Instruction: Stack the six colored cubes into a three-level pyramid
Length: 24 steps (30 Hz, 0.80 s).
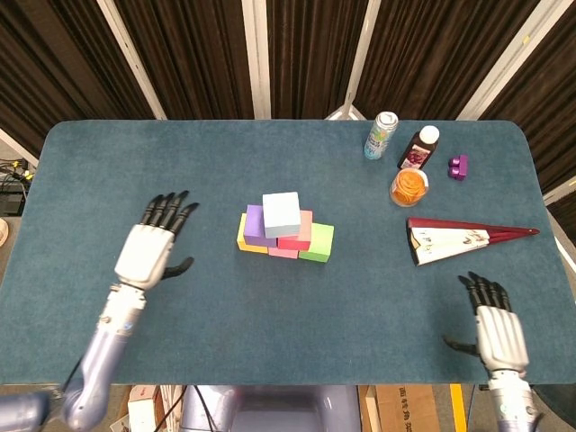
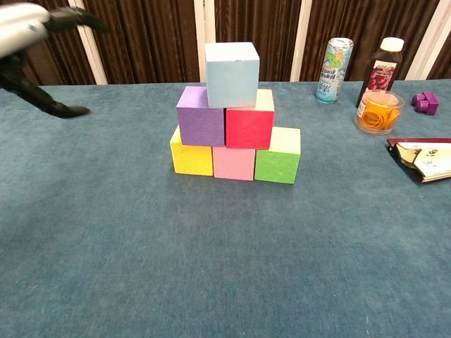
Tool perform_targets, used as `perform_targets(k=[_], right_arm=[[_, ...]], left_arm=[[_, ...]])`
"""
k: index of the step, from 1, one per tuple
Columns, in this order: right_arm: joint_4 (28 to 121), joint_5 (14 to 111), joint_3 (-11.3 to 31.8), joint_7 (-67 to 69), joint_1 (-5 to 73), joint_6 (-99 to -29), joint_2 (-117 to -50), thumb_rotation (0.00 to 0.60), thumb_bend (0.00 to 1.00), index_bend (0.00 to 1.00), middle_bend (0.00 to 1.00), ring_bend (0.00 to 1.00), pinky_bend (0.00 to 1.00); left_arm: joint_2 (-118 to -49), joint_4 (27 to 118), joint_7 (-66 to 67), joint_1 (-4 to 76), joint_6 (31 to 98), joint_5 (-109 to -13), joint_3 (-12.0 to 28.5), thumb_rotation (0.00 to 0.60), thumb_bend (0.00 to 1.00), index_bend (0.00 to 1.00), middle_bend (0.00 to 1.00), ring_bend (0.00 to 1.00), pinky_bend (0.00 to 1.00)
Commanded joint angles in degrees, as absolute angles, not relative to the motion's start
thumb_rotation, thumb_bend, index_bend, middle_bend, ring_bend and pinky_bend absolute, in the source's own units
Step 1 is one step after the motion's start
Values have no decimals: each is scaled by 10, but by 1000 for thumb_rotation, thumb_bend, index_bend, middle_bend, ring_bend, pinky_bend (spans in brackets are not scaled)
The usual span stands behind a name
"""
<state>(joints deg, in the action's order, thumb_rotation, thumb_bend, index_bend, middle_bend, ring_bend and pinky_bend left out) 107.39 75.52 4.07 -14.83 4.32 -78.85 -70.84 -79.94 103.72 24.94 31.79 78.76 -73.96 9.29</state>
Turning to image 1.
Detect tangled cables with yellow plugs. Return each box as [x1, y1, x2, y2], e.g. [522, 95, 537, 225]
[0, 157, 35, 190]

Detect dark brown curtain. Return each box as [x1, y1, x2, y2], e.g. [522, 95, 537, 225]
[0, 0, 576, 217]

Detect black equipment box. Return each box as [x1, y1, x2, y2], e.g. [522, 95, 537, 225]
[0, 191, 27, 217]

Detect purple toy brick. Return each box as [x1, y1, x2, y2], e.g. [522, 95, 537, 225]
[447, 154, 470, 182]

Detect white cardboard box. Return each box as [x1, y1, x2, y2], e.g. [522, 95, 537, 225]
[127, 384, 166, 432]

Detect white partition frame post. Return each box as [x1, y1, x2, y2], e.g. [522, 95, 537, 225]
[323, 0, 383, 121]
[96, 0, 167, 121]
[456, 0, 563, 121]
[542, 176, 576, 204]
[0, 128, 41, 168]
[241, 0, 272, 121]

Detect green foam cube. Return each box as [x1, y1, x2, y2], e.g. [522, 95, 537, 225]
[297, 221, 336, 264]

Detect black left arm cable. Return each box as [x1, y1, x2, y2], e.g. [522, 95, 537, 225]
[58, 357, 86, 397]

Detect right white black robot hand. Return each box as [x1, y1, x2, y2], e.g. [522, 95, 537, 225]
[442, 271, 531, 377]

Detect light blue foam cube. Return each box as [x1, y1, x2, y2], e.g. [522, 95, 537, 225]
[262, 192, 302, 239]

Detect teal table cloth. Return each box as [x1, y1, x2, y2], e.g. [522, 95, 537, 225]
[0, 119, 576, 387]

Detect red paper folding fan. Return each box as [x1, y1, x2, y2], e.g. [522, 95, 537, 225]
[406, 217, 541, 267]

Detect white green drink can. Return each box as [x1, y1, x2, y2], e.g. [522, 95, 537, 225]
[363, 111, 400, 161]

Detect orange lidded cup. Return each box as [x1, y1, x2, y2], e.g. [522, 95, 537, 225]
[389, 168, 430, 208]

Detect yellow foam cube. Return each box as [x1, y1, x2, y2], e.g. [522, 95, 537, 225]
[236, 213, 270, 254]

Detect black cable at torso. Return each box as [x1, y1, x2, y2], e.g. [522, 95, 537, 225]
[157, 384, 217, 432]

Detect lavender robot torso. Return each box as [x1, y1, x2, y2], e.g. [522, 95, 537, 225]
[179, 384, 364, 432]

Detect dark juice bottle white cap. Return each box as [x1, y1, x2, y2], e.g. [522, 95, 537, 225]
[397, 125, 441, 171]

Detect red foam cube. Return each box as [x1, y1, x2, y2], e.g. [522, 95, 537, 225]
[276, 210, 314, 251]

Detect purple foam cube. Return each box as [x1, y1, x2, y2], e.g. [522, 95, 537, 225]
[242, 204, 276, 248]

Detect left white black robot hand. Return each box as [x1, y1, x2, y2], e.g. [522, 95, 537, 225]
[113, 190, 201, 292]

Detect brown printed cardboard box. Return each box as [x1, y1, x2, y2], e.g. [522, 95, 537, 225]
[374, 384, 441, 432]

